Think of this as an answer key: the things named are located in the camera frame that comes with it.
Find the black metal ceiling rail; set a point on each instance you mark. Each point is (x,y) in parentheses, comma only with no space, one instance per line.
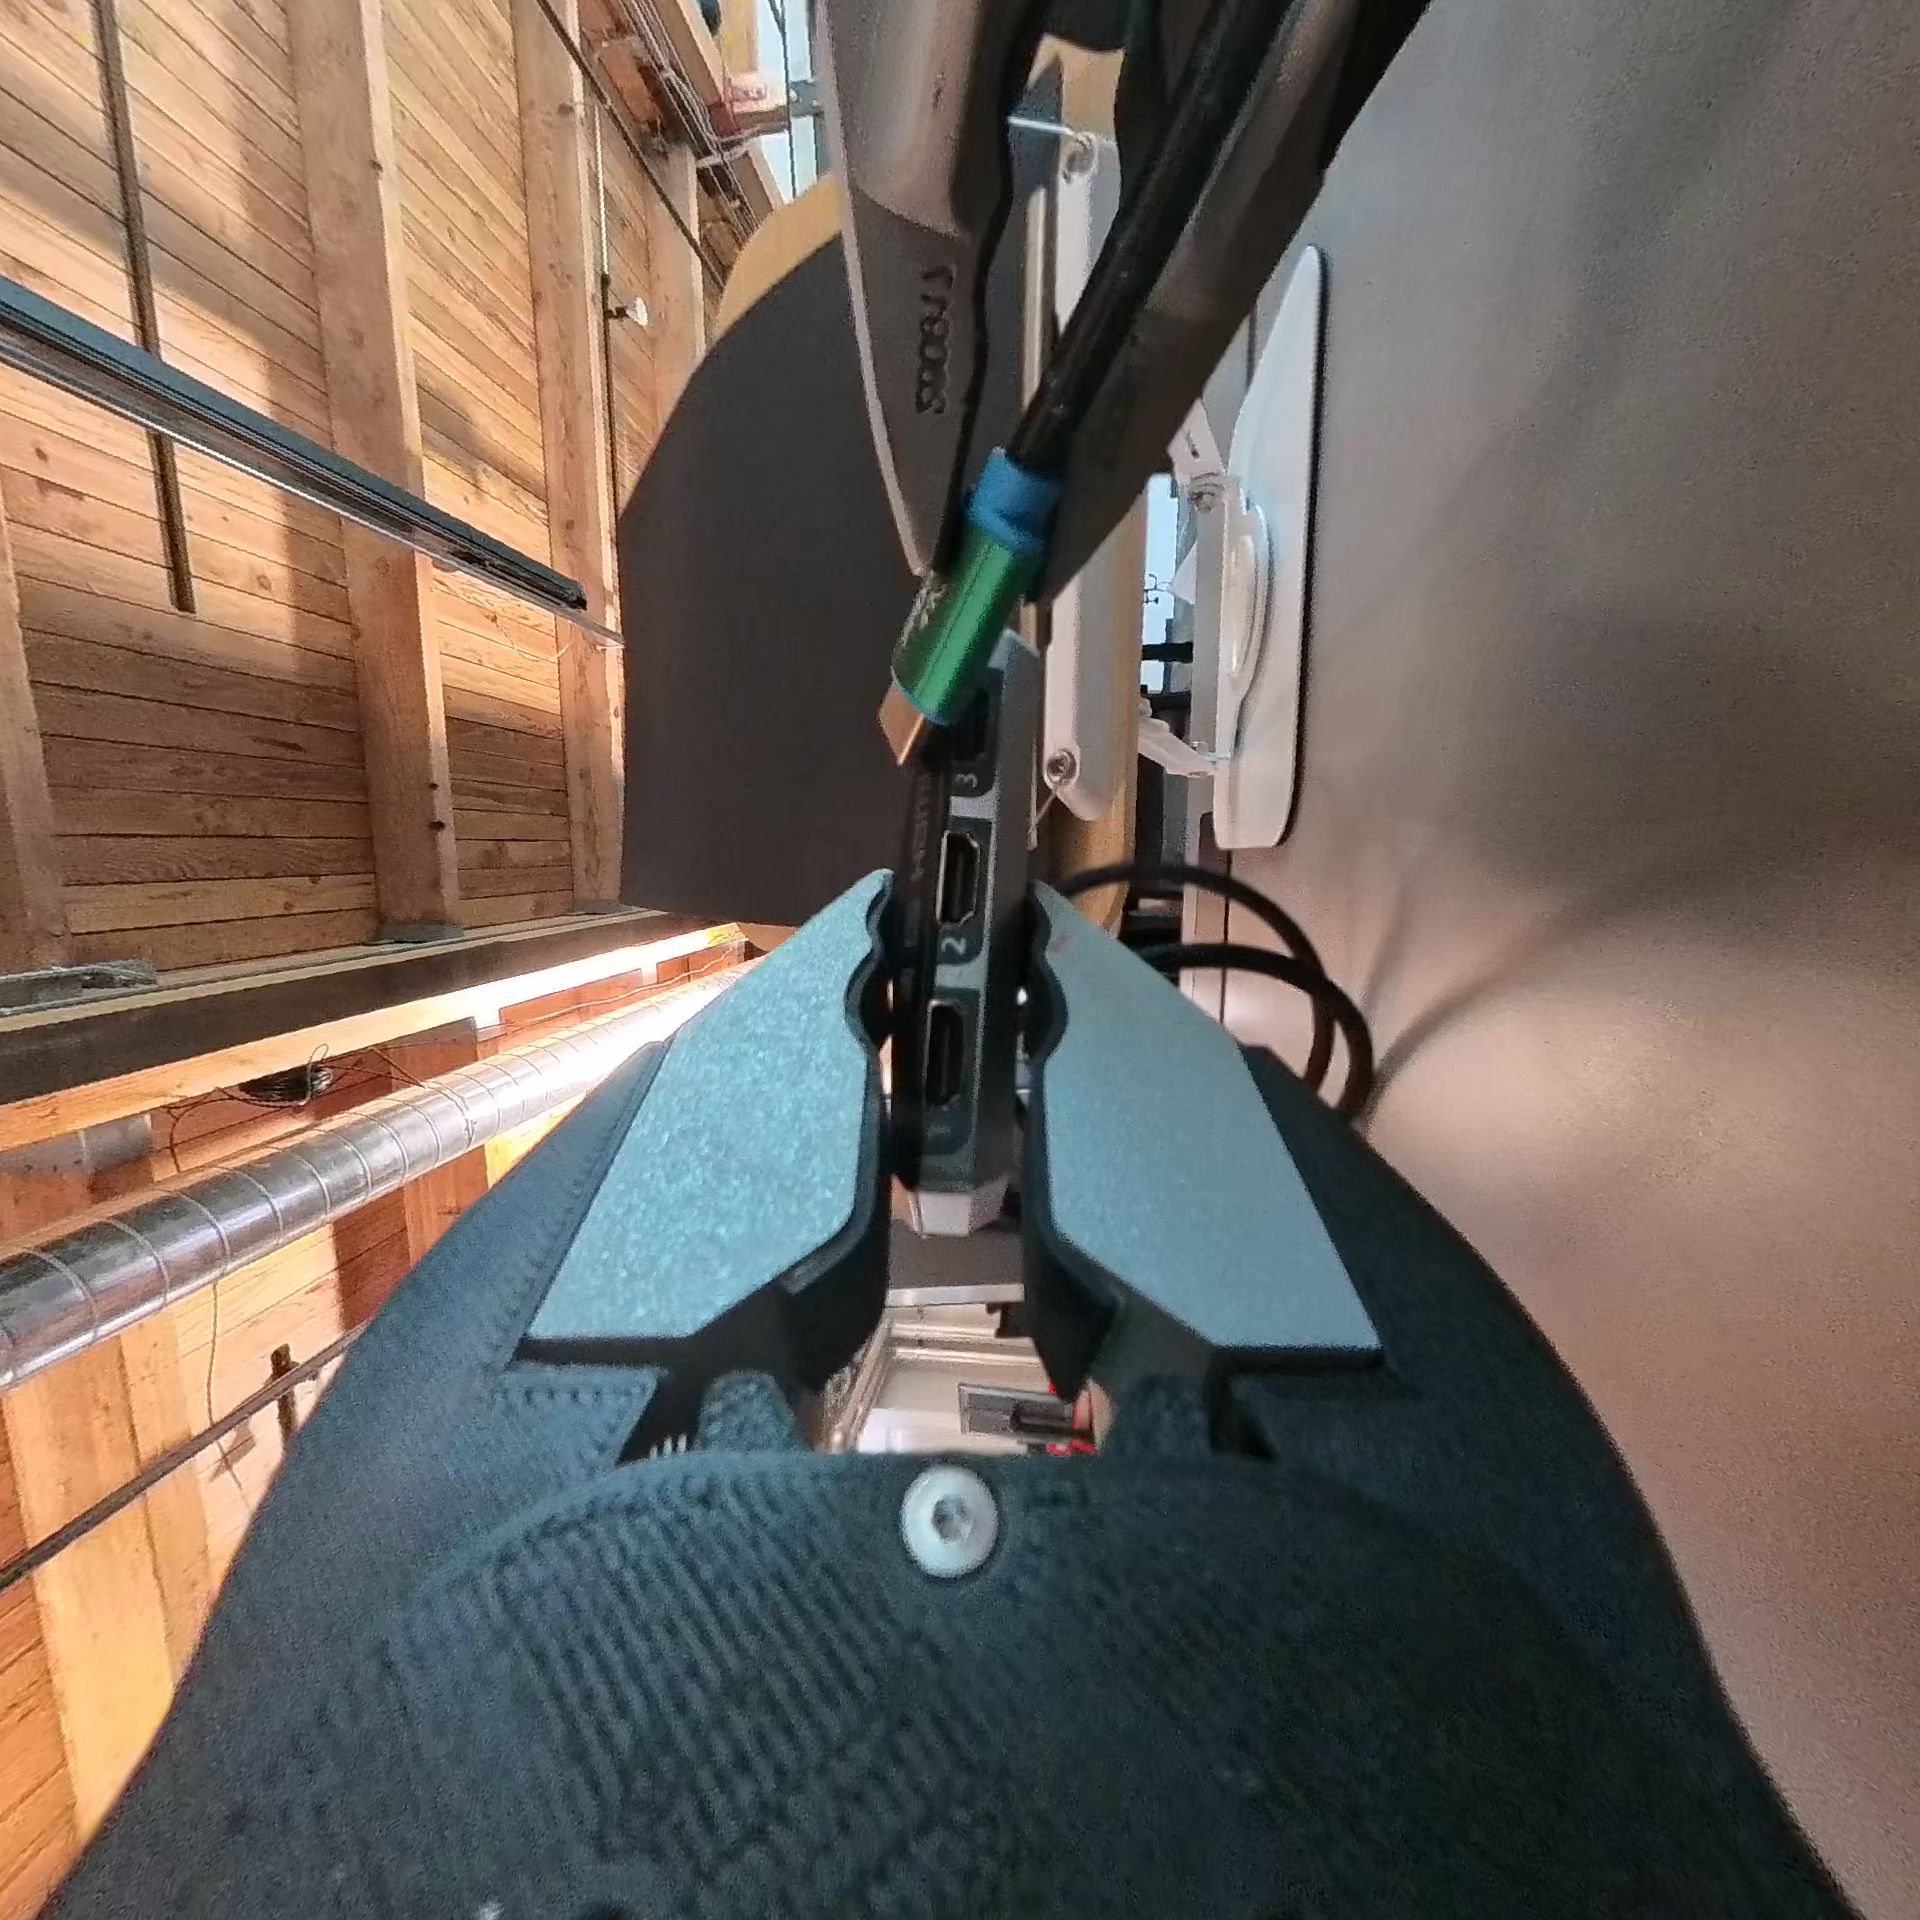
(300,450)

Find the black display with white stand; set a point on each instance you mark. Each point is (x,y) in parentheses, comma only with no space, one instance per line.
(750,601)

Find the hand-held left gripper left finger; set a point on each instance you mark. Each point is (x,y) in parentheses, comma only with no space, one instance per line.
(721,1171)

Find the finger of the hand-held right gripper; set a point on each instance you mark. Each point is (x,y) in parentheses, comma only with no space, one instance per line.
(1245,181)
(915,181)

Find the black hdmi switch box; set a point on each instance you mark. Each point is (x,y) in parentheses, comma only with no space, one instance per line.
(960,961)

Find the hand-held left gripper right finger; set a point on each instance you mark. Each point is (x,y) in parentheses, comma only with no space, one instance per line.
(1184,1184)

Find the metal ventilation duct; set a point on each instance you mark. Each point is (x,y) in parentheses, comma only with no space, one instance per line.
(300,1200)

